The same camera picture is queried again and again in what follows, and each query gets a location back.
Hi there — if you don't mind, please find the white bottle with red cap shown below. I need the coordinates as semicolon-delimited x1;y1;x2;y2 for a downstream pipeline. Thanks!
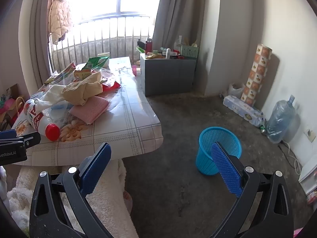
25;99;61;142

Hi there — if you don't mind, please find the large water jug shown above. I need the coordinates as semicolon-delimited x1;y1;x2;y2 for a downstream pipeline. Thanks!
266;95;300;144

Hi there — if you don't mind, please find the red gift bag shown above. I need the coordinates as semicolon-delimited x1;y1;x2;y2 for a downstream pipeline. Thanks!
0;97;26;129

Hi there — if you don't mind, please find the green plastic basket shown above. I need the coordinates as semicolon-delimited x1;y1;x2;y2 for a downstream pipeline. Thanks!
180;43;200;58

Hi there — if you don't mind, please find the white fluffy rug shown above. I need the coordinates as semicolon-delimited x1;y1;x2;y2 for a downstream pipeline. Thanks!
6;159;139;238

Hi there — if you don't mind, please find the red and clear wrapper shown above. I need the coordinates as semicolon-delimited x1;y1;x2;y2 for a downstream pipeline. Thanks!
100;69;122;92

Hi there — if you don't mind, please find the blue plastic wastebasket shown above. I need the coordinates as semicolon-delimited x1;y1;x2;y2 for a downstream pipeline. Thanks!
196;126;242;175

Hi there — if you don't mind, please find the green foil bag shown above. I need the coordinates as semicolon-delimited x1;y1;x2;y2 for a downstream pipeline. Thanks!
85;57;110;69

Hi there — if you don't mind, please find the window railing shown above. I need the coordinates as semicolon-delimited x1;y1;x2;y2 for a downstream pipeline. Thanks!
50;15;155;75

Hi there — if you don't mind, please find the floral plastic tablecloth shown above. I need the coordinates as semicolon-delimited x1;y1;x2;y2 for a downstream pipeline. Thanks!
11;57;164;166

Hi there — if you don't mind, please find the white cable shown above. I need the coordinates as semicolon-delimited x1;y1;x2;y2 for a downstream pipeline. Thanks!
280;140;301;175

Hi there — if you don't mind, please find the grey cabinet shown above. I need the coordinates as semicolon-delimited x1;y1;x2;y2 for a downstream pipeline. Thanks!
140;53;199;97

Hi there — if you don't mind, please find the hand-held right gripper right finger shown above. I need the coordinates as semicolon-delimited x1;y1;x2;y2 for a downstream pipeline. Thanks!
210;141;296;238

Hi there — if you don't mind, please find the beige cloth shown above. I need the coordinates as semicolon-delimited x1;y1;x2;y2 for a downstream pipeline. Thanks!
61;71;103;106

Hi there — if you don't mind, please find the white drawer unit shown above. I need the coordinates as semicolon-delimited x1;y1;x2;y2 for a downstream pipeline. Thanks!
298;154;317;196

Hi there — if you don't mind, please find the pink puffer jacket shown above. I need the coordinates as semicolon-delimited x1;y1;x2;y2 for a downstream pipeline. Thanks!
47;0;73;45

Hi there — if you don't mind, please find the wall socket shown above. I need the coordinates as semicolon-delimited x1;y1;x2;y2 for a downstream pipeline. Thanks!
304;128;316;143

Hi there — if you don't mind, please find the pink sponge cloth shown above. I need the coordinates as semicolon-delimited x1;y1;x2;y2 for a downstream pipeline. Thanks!
69;96;111;125

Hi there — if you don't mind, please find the blue and white box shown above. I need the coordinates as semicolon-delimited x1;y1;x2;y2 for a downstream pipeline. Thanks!
50;102;75;111

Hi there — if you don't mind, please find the orange snack packet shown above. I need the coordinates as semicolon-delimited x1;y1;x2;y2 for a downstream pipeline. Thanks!
74;68;93;80

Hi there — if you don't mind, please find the toilet paper pack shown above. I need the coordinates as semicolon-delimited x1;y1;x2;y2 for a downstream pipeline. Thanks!
223;95;265;127

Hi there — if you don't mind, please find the clear red-bordered packaging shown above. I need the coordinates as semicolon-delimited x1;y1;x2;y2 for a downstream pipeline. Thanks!
37;62;77;92

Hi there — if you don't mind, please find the cardboard box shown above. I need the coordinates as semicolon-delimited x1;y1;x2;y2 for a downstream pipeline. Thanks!
5;83;20;98

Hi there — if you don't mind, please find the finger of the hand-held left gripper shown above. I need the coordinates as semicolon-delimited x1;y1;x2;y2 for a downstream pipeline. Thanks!
0;130;18;142
0;132;41;152

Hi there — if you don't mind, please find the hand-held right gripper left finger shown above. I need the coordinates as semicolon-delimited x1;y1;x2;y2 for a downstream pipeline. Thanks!
29;142;114;238

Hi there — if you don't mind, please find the white plastic bag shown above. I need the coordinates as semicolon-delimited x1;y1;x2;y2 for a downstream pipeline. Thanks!
35;84;72;109
228;83;245;100

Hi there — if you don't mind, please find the patterned paper roll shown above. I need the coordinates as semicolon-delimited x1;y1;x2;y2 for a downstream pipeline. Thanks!
240;43;273;107

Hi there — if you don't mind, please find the grey curtain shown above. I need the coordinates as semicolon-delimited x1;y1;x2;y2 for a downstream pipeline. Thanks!
152;0;206;55
18;0;53;90

